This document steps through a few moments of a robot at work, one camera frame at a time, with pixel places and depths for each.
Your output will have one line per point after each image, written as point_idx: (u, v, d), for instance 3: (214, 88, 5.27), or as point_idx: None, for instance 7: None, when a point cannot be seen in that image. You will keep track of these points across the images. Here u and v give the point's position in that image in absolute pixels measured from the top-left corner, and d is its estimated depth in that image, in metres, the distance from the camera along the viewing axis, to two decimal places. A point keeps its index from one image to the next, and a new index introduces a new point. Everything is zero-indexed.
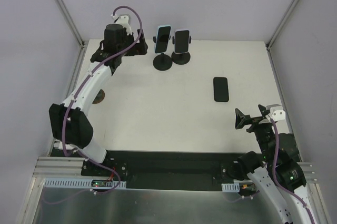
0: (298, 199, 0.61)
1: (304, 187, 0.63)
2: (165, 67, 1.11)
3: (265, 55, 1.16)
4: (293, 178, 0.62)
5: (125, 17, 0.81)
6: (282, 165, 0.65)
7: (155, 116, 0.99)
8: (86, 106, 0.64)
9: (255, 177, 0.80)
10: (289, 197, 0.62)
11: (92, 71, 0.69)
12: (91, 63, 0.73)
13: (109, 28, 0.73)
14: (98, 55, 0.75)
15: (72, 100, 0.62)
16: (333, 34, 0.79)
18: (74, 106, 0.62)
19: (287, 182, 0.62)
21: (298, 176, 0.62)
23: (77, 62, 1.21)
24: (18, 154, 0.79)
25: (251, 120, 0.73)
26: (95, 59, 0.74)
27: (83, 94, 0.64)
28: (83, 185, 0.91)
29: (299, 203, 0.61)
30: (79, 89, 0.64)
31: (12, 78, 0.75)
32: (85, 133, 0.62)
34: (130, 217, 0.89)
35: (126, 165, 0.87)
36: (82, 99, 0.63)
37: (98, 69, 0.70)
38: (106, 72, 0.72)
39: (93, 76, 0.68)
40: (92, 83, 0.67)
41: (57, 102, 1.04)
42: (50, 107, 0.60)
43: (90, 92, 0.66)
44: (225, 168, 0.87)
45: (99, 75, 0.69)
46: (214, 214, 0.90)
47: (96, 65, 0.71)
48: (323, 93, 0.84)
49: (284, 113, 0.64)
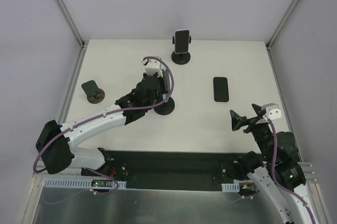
0: (298, 198, 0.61)
1: (304, 186, 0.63)
2: (166, 110, 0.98)
3: (265, 55, 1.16)
4: (293, 177, 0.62)
5: (156, 62, 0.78)
6: (282, 164, 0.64)
7: (156, 117, 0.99)
8: (76, 141, 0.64)
9: (255, 177, 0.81)
10: (289, 195, 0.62)
11: (106, 112, 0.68)
12: (115, 104, 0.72)
13: (144, 83, 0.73)
14: (125, 100, 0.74)
15: (68, 128, 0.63)
16: (332, 34, 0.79)
18: (66, 134, 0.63)
19: (286, 180, 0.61)
21: (297, 175, 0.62)
23: (77, 62, 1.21)
24: (18, 154, 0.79)
25: (248, 121, 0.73)
26: (120, 104, 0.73)
27: (83, 128, 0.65)
28: (83, 185, 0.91)
29: (299, 202, 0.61)
30: (82, 122, 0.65)
31: (12, 78, 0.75)
32: (57, 163, 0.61)
34: (130, 217, 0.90)
35: (126, 165, 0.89)
36: (78, 132, 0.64)
37: (116, 113, 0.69)
38: (118, 120, 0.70)
39: (105, 117, 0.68)
40: (101, 122, 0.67)
41: (57, 102, 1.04)
42: (52, 122, 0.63)
43: (90, 130, 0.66)
44: (225, 168, 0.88)
45: (111, 119, 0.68)
46: (214, 213, 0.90)
47: (114, 108, 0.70)
48: (322, 93, 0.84)
49: (280, 112, 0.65)
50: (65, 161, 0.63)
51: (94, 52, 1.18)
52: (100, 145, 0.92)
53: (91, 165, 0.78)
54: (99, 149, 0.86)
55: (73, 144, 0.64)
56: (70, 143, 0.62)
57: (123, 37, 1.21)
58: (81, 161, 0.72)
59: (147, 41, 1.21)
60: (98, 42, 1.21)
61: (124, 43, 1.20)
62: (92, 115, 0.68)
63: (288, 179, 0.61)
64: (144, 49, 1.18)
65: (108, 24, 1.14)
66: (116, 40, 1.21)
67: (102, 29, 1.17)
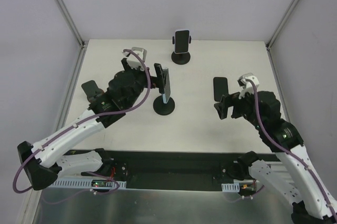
0: (298, 161, 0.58)
1: (301, 147, 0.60)
2: (167, 110, 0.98)
3: (265, 55, 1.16)
4: (287, 137, 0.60)
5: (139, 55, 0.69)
6: (272, 125, 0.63)
7: (156, 116, 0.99)
8: (51, 159, 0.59)
9: (254, 169, 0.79)
10: (288, 159, 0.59)
11: (77, 123, 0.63)
12: (88, 109, 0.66)
13: (116, 82, 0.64)
14: (99, 103, 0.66)
15: (39, 149, 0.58)
16: (333, 34, 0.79)
18: (38, 155, 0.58)
19: (280, 140, 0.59)
21: (291, 134, 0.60)
23: (77, 62, 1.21)
24: (18, 154, 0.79)
25: (231, 97, 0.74)
26: (95, 107, 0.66)
27: (55, 145, 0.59)
28: (83, 185, 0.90)
29: (300, 166, 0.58)
30: (53, 138, 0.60)
31: (12, 79, 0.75)
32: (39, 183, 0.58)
34: (130, 217, 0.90)
35: (126, 165, 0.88)
36: (50, 151, 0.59)
37: (88, 120, 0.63)
38: (93, 127, 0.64)
39: (77, 127, 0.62)
40: (74, 134, 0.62)
41: (57, 102, 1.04)
42: (21, 145, 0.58)
43: (64, 145, 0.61)
44: (225, 168, 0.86)
45: (85, 128, 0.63)
46: (214, 214, 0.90)
47: (87, 116, 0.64)
48: (322, 93, 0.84)
49: (256, 78, 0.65)
50: (50, 177, 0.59)
51: (94, 52, 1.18)
52: (100, 145, 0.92)
53: (85, 169, 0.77)
54: (97, 151, 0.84)
55: (50, 162, 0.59)
56: (43, 163, 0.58)
57: (123, 37, 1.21)
58: (73, 166, 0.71)
59: (147, 41, 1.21)
60: (98, 42, 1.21)
61: (124, 43, 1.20)
62: (64, 128, 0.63)
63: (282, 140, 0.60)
64: (144, 49, 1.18)
65: (108, 24, 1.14)
66: (116, 40, 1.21)
67: (102, 29, 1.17)
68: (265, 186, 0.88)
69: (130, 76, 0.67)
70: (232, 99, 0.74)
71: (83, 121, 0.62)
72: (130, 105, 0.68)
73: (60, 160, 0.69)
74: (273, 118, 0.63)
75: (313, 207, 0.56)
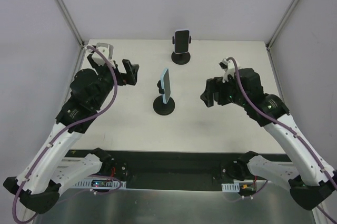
0: (288, 130, 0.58)
1: (288, 115, 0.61)
2: (167, 110, 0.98)
3: (265, 55, 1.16)
4: (271, 107, 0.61)
5: (103, 52, 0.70)
6: (255, 98, 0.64)
7: (156, 117, 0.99)
8: (42, 184, 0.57)
9: (251, 163, 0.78)
10: (276, 129, 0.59)
11: (49, 142, 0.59)
12: (57, 123, 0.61)
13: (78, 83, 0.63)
14: (65, 112, 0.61)
15: (24, 181, 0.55)
16: (333, 34, 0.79)
18: (26, 186, 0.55)
19: (266, 110, 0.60)
21: (276, 104, 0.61)
23: (77, 62, 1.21)
24: (18, 154, 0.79)
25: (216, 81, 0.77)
26: (62, 118, 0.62)
27: (38, 171, 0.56)
28: (83, 185, 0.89)
29: (289, 134, 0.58)
30: (33, 165, 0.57)
31: (12, 79, 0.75)
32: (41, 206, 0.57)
34: (130, 217, 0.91)
35: (126, 165, 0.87)
36: (36, 178, 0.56)
37: (61, 135, 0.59)
38: (70, 139, 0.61)
39: (53, 146, 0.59)
40: (52, 154, 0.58)
41: (57, 101, 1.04)
42: (6, 182, 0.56)
43: (48, 167, 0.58)
44: (225, 168, 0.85)
45: (60, 144, 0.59)
46: (214, 214, 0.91)
47: (58, 131, 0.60)
48: (322, 93, 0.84)
49: (232, 61, 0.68)
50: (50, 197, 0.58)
51: None
52: (100, 145, 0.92)
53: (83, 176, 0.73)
54: (94, 151, 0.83)
55: (43, 186, 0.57)
56: (36, 191, 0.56)
57: (123, 37, 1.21)
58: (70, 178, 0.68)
59: (147, 41, 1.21)
60: (98, 42, 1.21)
61: (123, 43, 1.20)
62: (39, 152, 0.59)
63: (268, 110, 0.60)
64: (144, 49, 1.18)
65: (108, 24, 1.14)
66: (116, 40, 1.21)
67: (102, 29, 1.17)
68: (265, 186, 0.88)
69: (92, 75, 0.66)
70: (216, 84, 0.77)
71: (55, 137, 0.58)
72: (98, 104, 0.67)
73: (57, 176, 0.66)
74: (254, 92, 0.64)
75: (307, 175, 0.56)
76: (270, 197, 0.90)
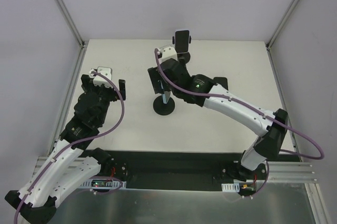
0: (222, 97, 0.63)
1: (217, 86, 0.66)
2: (167, 110, 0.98)
3: (265, 55, 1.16)
4: (199, 85, 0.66)
5: (106, 75, 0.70)
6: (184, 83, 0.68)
7: (156, 117, 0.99)
8: (43, 198, 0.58)
9: (245, 162, 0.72)
10: (213, 101, 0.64)
11: (53, 157, 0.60)
12: (60, 139, 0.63)
13: (81, 106, 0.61)
14: (68, 129, 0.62)
15: (27, 194, 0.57)
16: (332, 34, 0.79)
18: (27, 200, 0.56)
19: (197, 90, 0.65)
21: (201, 81, 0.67)
23: (77, 62, 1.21)
24: (18, 154, 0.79)
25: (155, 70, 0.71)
26: (66, 135, 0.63)
27: (40, 185, 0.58)
28: (83, 185, 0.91)
29: (225, 100, 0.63)
30: (36, 179, 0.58)
31: (12, 78, 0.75)
32: (40, 220, 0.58)
34: (130, 217, 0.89)
35: (126, 165, 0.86)
36: (38, 192, 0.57)
37: (65, 151, 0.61)
38: (73, 155, 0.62)
39: (56, 161, 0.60)
40: (55, 168, 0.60)
41: (57, 101, 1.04)
42: (8, 194, 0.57)
43: (50, 182, 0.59)
44: (224, 168, 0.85)
45: (63, 159, 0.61)
46: (215, 214, 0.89)
47: (61, 146, 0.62)
48: (322, 93, 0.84)
49: (172, 48, 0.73)
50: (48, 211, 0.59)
51: (94, 52, 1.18)
52: (100, 145, 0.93)
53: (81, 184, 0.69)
54: (92, 153, 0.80)
55: (43, 201, 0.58)
56: (37, 204, 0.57)
57: (123, 37, 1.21)
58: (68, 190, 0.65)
59: (147, 41, 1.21)
60: (98, 42, 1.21)
61: (123, 43, 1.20)
62: (43, 166, 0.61)
63: (200, 89, 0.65)
64: (144, 49, 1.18)
65: (108, 24, 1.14)
66: (116, 40, 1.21)
67: (102, 29, 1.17)
68: (264, 187, 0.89)
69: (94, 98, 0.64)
70: (158, 72, 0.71)
71: (59, 153, 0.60)
72: (100, 121, 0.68)
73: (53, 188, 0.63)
74: (181, 79, 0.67)
75: (257, 128, 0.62)
76: (270, 197, 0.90)
